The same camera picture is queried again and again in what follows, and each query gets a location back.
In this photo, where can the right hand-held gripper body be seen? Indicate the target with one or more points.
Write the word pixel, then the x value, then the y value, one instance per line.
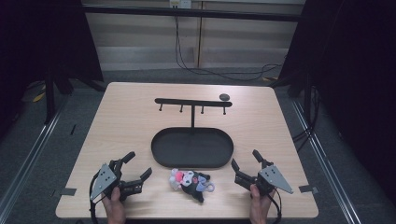
pixel 274 177

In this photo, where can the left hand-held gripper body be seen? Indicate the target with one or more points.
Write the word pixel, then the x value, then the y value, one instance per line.
pixel 104 182

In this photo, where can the black hook rack with tray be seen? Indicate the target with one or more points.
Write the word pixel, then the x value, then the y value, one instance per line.
pixel 192 147

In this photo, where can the person's left hand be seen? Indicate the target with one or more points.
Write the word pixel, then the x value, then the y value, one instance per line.
pixel 115 208

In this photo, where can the person's right hand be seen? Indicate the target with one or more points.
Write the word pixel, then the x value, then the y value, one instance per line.
pixel 259 207

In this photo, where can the grey tape strip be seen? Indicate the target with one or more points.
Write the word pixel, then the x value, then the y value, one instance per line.
pixel 68 191
pixel 308 188

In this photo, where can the small black round object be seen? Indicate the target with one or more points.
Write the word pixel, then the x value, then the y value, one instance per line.
pixel 224 96

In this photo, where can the black metal stand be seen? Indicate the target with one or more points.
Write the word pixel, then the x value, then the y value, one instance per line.
pixel 308 99
pixel 49 99

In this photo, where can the yellow floor tape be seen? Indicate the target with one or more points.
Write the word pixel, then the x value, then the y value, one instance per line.
pixel 38 97

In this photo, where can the dark curtain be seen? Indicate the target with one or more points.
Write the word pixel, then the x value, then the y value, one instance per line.
pixel 40 40
pixel 351 62

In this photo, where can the black horizontal bar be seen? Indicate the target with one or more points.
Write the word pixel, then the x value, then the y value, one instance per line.
pixel 186 12

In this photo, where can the aluminium floor rail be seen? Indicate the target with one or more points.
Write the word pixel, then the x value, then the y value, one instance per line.
pixel 323 161
pixel 28 161

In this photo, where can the white wall socket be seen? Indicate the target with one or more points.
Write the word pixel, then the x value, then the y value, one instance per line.
pixel 180 3

